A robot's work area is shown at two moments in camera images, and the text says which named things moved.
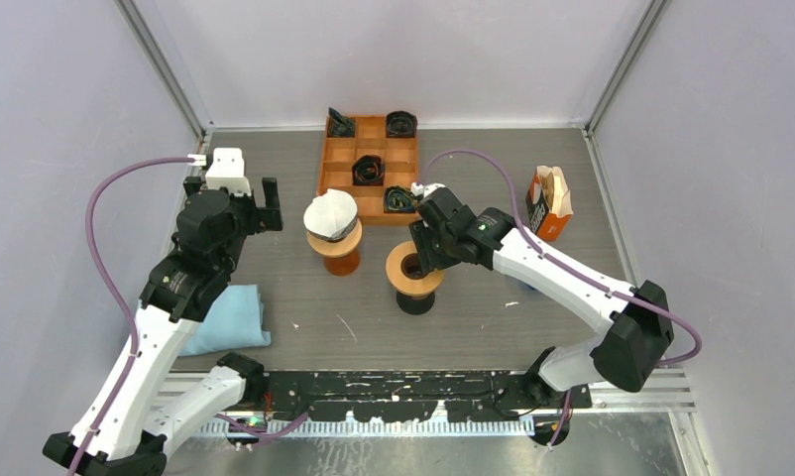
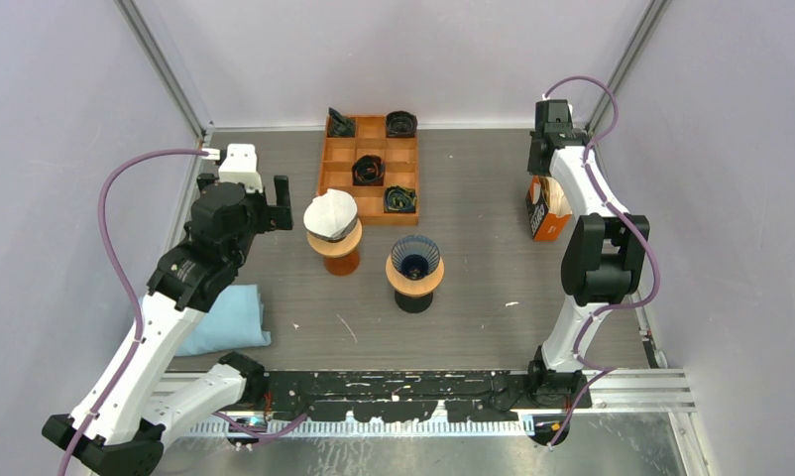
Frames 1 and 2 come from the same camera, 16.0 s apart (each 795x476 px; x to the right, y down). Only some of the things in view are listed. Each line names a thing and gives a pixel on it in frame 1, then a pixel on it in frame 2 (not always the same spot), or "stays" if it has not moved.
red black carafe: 415,306 stays
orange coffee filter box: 548,203 stays
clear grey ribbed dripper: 340,235 stays
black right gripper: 421,233 -> 533,166
